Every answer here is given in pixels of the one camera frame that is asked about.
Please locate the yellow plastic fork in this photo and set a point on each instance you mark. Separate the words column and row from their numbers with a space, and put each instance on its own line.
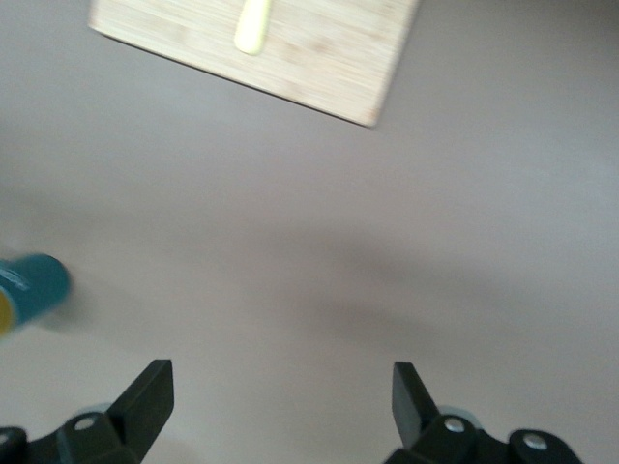
column 252, row 29

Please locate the teal cup with yellow inside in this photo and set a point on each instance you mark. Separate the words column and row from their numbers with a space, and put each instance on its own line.
column 38, row 285

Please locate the wooden cutting board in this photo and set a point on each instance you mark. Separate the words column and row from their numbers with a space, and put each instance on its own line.
column 314, row 58

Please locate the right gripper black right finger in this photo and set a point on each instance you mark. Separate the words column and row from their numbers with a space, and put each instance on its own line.
column 435, row 440

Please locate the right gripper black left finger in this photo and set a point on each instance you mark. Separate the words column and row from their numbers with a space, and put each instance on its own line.
column 130, row 425

